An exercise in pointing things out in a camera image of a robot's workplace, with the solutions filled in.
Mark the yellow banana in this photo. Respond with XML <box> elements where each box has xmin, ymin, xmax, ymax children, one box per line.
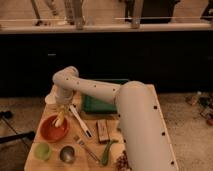
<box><xmin>55</xmin><ymin>112</ymin><xmax>65</xmax><ymax>127</ymax></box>

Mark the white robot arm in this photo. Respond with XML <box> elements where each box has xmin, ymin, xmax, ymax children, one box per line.
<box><xmin>52</xmin><ymin>66</ymin><xmax>179</xmax><ymax>171</ymax></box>

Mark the red orange bowl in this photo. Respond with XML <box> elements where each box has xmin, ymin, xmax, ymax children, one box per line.
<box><xmin>40</xmin><ymin>115</ymin><xmax>69</xmax><ymax>143</ymax></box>

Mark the small metal bowl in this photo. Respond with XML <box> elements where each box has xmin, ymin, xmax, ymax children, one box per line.
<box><xmin>59</xmin><ymin>146</ymin><xmax>75</xmax><ymax>163</ymax></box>

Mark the white cup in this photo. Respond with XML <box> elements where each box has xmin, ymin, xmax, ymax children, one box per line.
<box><xmin>45</xmin><ymin>93</ymin><xmax>56</xmax><ymax>105</ymax></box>

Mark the green plastic tray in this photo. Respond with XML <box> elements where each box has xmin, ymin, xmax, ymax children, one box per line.
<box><xmin>81</xmin><ymin>78</ymin><xmax>129</xmax><ymax>115</ymax></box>

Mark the wooden block brush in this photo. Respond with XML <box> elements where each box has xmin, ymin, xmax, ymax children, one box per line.
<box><xmin>96</xmin><ymin>119</ymin><xmax>109</xmax><ymax>143</ymax></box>

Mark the green cup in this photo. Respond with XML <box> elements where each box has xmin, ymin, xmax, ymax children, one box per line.
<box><xmin>34</xmin><ymin>143</ymin><xmax>51</xmax><ymax>161</ymax></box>

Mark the black tripod stand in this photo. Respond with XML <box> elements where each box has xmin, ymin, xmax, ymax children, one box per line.
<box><xmin>0</xmin><ymin>111</ymin><xmax>35</xmax><ymax>144</ymax></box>

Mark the bunch of dark grapes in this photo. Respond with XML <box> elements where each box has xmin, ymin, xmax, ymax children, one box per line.
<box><xmin>116</xmin><ymin>152</ymin><xmax>128</xmax><ymax>171</ymax></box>

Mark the white handled spatula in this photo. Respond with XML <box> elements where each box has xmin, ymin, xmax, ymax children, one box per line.
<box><xmin>69</xmin><ymin>105</ymin><xmax>92</xmax><ymax>138</ymax></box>

